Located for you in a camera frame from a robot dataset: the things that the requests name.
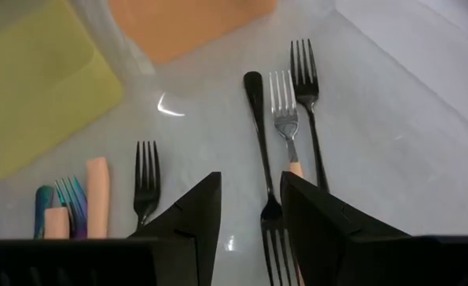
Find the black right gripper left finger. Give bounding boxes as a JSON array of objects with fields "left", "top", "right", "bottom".
[{"left": 128, "top": 171, "right": 222, "bottom": 286}]

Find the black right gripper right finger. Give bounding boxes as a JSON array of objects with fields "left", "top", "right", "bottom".
[{"left": 280, "top": 170, "right": 412, "bottom": 286}]

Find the black fork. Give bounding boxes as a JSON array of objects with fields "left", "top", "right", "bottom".
[
  {"left": 242, "top": 70, "right": 301, "bottom": 286},
  {"left": 288, "top": 38, "right": 331, "bottom": 194},
  {"left": 133, "top": 140, "right": 162, "bottom": 230}
]

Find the iridescent blue-green fork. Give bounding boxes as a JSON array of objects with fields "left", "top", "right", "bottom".
[
  {"left": 33, "top": 185, "right": 56, "bottom": 240},
  {"left": 53, "top": 176, "right": 89, "bottom": 240}
]

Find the yellow plastic bin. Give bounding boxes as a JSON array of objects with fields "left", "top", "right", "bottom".
[{"left": 0, "top": 0, "right": 124, "bottom": 180}]

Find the orange plastic bin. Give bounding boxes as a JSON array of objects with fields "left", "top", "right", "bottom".
[{"left": 108, "top": 0, "right": 278, "bottom": 65}]

